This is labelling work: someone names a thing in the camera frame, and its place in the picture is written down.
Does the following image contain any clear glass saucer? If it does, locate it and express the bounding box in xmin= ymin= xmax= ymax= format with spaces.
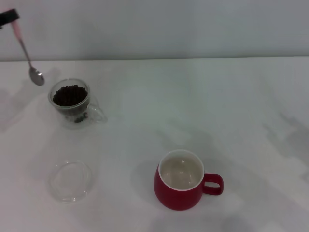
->
xmin=49 ymin=161 xmax=93 ymax=204

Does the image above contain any double-walled glass cup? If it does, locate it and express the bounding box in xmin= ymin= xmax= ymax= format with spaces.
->
xmin=47 ymin=77 xmax=108 ymax=130

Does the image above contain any red ceramic mug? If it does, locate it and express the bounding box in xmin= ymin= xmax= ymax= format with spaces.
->
xmin=154 ymin=149 xmax=225 ymax=211

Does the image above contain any coffee beans heap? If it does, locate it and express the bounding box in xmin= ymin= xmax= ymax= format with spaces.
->
xmin=52 ymin=84 xmax=88 ymax=107

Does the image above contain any pink-handled metal spoon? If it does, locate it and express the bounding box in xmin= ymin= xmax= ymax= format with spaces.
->
xmin=11 ymin=21 xmax=45 ymax=87

